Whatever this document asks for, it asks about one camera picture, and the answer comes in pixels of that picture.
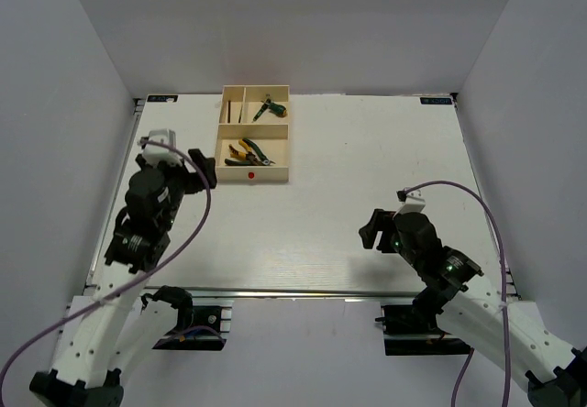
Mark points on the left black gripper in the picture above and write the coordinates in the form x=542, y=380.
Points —
x=194, y=183

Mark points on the slim black green screwdriver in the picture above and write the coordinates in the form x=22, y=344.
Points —
x=263, y=108

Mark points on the stubby green orange screwdriver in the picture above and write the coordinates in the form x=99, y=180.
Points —
x=279, y=110

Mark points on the small yellow-black pliers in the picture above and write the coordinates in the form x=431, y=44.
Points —
x=237, y=154

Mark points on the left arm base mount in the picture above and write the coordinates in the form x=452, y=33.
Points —
x=198, y=327

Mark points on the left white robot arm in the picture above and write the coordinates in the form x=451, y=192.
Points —
x=100, y=355

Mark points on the green handled cutters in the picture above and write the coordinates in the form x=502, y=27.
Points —
x=261, y=160

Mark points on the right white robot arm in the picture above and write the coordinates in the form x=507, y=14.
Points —
x=460, y=300

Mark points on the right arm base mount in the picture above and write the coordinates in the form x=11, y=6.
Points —
x=409, y=326

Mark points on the large yellow-black needle-nose pliers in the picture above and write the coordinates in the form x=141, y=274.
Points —
x=244, y=146

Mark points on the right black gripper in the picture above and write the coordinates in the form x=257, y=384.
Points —
x=381, y=221

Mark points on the cream compartment tray box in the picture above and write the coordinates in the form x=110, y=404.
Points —
x=271, y=133

